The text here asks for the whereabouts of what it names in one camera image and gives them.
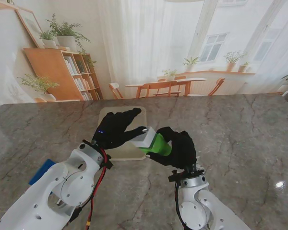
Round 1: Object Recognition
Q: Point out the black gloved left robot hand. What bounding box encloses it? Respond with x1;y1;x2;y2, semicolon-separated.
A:
91;107;148;151

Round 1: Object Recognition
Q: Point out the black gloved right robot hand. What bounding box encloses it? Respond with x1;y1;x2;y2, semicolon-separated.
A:
147;126;198;171

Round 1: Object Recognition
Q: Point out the green square jar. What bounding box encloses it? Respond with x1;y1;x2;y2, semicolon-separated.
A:
138;133;172;156

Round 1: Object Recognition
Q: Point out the cream baking tray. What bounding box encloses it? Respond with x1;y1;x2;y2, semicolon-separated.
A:
98;105;148;161

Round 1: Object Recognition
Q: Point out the white square jar lid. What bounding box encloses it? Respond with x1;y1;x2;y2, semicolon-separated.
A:
131;126;157;149

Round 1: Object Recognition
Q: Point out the blue plastic scraper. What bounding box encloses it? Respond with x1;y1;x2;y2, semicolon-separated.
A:
28;159;56;186

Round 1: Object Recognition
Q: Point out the printed room backdrop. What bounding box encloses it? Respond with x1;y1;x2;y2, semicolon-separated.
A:
0;0;288;106

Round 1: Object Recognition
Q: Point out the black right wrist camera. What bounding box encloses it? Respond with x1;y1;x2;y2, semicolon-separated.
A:
168;170;182;184

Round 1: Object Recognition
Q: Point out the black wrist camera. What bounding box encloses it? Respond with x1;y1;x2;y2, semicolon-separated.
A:
101;157;114;171
168;170;182;184

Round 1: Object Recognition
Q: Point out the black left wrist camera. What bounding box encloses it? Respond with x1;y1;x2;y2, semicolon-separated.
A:
101;157;114;171

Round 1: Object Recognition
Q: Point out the red left arm cable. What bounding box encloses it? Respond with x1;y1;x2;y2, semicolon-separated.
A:
85;148;111;230

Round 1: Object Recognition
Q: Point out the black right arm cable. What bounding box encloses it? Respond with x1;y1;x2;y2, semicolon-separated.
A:
174;182;190;230

